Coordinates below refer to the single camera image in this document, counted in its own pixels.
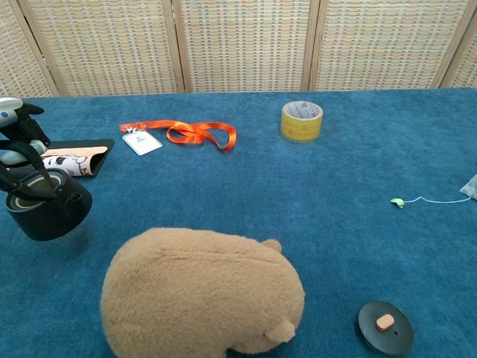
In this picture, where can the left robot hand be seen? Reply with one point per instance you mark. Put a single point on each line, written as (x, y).
(26, 130)

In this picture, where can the black teapot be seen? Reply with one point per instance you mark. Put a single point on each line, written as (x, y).
(56, 216)

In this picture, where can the tea bag with green tag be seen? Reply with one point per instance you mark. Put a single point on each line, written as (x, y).
(470, 188)

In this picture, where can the black teapot lid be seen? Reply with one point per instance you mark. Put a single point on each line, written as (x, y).
(372, 328)

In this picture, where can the rolled cartoon mouse pad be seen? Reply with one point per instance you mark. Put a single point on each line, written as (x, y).
(82, 164)

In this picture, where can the woven folding screen panel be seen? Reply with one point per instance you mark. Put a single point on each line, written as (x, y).
(15, 63)
(246, 44)
(108, 48)
(384, 44)
(467, 63)

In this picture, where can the white ID badge holder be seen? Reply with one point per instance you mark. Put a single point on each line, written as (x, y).
(143, 143)

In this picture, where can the blue carpet table cover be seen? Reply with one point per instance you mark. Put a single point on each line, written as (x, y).
(261, 179)

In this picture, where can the brown plush capybara toy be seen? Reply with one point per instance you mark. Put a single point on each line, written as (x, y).
(201, 294)

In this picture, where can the yellow packing tape roll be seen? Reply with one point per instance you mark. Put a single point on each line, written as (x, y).
(298, 130)

